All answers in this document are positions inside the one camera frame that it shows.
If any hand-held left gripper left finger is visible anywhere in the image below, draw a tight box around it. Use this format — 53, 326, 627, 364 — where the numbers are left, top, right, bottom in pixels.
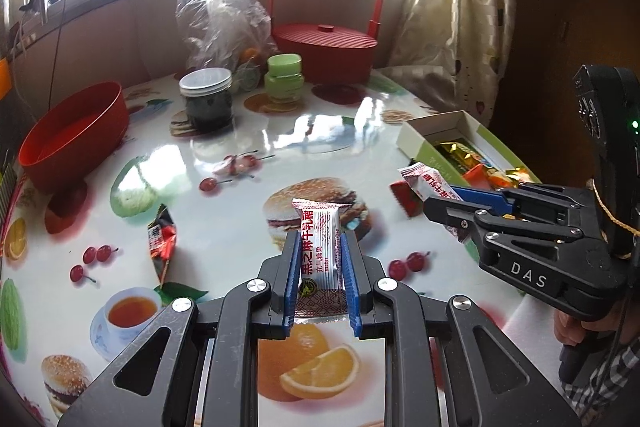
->
57, 229, 303, 427

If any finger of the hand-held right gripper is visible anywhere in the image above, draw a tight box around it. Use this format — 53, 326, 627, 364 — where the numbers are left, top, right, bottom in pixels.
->
424, 197, 583, 253
450, 183, 596, 228

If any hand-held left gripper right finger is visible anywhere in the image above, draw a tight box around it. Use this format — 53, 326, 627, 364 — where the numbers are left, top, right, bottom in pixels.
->
341, 231, 583, 427

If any white red snack packet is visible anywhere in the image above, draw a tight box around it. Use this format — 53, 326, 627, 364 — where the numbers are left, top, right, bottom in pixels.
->
398, 162, 471, 244
291, 198, 353, 325

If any small red snack packet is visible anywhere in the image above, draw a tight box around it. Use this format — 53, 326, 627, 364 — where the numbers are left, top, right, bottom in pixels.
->
389, 179, 426, 219

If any green cardboard box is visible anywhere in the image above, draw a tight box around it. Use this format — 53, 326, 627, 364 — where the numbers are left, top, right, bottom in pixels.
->
397, 109, 543, 208

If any person's right forearm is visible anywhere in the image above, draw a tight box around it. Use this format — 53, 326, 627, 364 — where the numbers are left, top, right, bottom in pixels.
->
560, 347, 640, 427

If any person's right hand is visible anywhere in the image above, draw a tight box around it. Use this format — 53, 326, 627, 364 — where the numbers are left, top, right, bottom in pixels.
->
552, 307, 626, 353

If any printed plastic tablecloth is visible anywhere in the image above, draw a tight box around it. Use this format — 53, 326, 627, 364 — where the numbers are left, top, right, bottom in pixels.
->
0, 69, 556, 427

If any red black snack packet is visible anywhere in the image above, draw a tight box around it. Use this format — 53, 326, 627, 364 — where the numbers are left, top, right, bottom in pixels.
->
146, 204, 178, 283

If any cream curtain with hearts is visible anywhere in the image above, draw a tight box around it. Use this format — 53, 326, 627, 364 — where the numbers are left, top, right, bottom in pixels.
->
375, 0, 516, 128

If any dark jar with white lid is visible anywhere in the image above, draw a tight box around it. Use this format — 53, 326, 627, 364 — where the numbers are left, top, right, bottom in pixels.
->
179, 68, 235, 132

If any green plastic jar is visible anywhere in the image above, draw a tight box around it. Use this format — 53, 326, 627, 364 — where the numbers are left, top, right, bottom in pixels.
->
263, 53, 305, 104

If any brown wooden cabinet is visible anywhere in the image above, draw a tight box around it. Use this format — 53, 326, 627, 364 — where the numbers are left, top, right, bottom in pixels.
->
492, 0, 640, 188

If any round grey-green container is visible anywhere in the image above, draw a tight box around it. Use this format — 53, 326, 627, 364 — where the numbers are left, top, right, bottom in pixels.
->
235, 62, 263, 94

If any red plastic bowl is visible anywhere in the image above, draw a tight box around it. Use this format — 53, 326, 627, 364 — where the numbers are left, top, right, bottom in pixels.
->
18, 81, 130, 195

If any clear plastic bag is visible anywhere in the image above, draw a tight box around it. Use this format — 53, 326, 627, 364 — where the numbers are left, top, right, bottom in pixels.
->
175, 0, 278, 78

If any tan string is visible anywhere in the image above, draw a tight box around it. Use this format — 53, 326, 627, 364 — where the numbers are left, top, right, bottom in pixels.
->
587, 177, 640, 238

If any red lidded basket with handle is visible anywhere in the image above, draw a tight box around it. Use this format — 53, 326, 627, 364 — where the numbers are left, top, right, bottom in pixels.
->
270, 0, 386, 85

